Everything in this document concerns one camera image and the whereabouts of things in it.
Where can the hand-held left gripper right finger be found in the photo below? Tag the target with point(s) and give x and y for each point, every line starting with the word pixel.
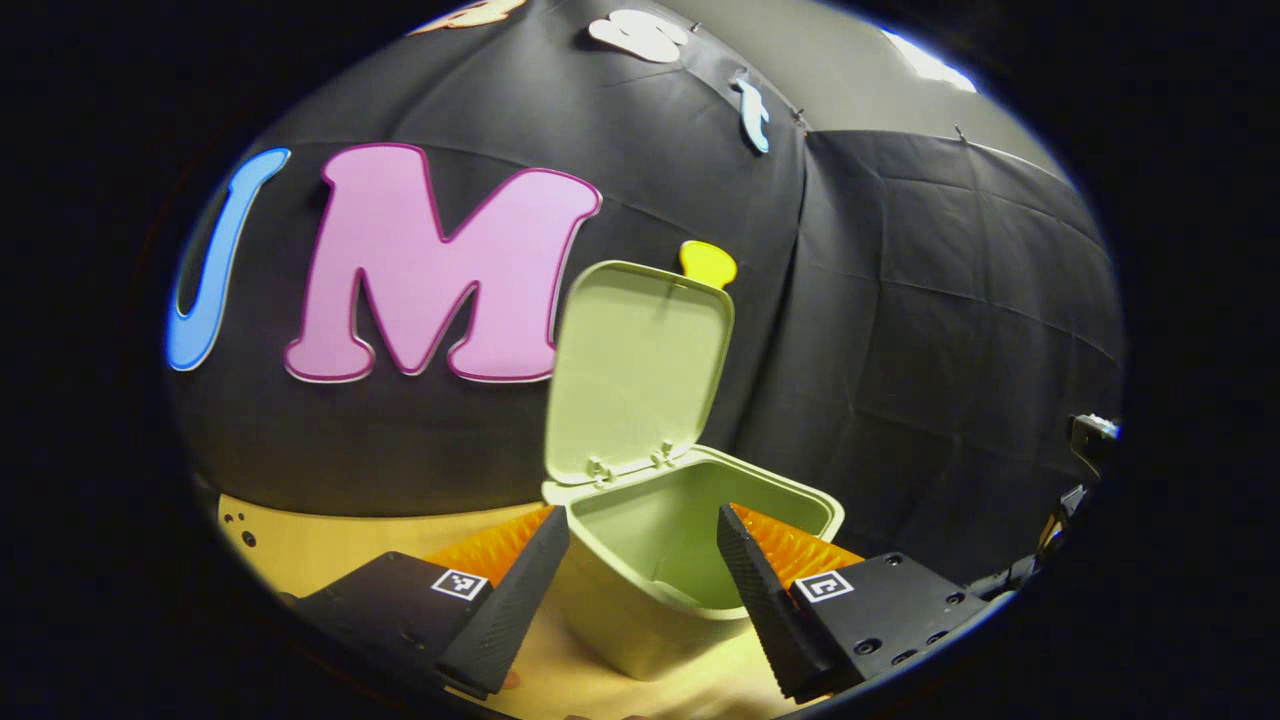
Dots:
pixel 762 600

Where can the green desktop garbage bin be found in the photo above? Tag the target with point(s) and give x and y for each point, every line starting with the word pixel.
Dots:
pixel 640 380

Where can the wooden desktop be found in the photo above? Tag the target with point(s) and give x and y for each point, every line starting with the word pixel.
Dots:
pixel 300 545

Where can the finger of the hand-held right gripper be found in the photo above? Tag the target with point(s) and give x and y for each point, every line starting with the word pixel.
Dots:
pixel 1050 532

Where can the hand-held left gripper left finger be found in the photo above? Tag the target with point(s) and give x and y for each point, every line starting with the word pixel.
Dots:
pixel 515 600

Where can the black backdrop cloth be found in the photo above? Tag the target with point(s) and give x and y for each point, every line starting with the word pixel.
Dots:
pixel 900 330

